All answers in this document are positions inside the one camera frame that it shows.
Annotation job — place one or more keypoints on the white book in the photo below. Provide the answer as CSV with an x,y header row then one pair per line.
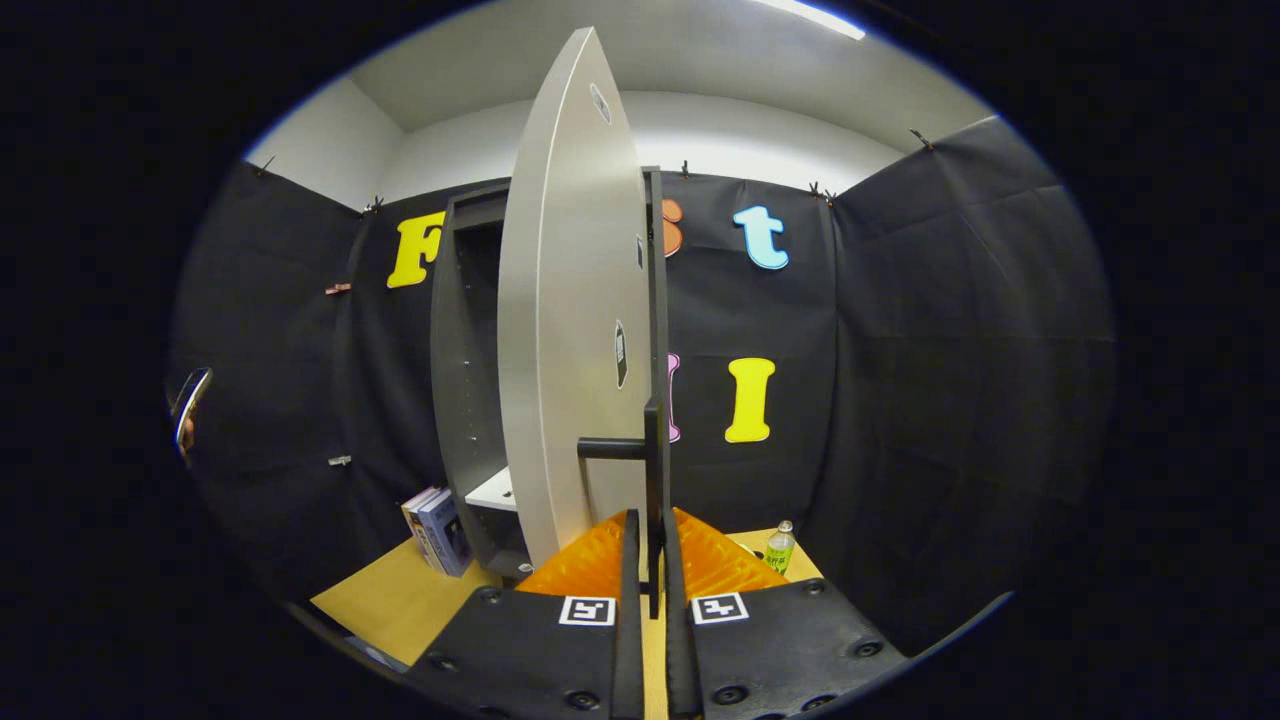
x,y
412,510

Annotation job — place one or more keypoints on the dark grey shoe cabinet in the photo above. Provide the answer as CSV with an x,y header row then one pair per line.
x,y
460,350

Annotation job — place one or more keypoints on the beige shoe cabinet door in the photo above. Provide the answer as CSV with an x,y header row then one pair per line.
x,y
570,300

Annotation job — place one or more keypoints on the blue-grey book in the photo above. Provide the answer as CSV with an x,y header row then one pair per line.
x,y
446,532

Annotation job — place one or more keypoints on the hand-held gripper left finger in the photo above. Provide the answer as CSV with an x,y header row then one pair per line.
x,y
632,600

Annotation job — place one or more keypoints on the long ceiling light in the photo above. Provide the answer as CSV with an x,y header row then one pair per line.
x,y
810,16

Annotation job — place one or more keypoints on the black backdrop cloth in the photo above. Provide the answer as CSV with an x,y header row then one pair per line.
x,y
950,350

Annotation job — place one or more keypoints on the green drink bottle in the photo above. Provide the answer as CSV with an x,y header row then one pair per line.
x,y
780,548

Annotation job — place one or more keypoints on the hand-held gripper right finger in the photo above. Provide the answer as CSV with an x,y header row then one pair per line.
x,y
677,600

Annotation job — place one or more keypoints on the dark striped book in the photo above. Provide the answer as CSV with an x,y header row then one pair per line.
x,y
425,535

